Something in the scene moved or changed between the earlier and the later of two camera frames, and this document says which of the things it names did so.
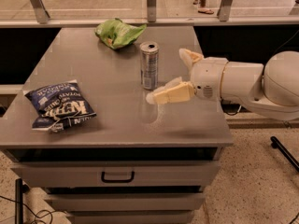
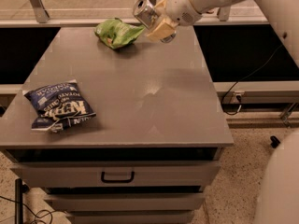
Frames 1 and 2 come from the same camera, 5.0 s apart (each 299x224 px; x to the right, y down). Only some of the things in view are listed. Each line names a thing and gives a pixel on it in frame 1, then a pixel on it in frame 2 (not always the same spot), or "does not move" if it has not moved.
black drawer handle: [117, 180] does not move
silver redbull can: [149, 64] -> [146, 14]
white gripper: [206, 76] -> [180, 7]
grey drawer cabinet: [134, 162] does not move
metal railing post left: [40, 12] does not move
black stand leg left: [19, 202] does not move
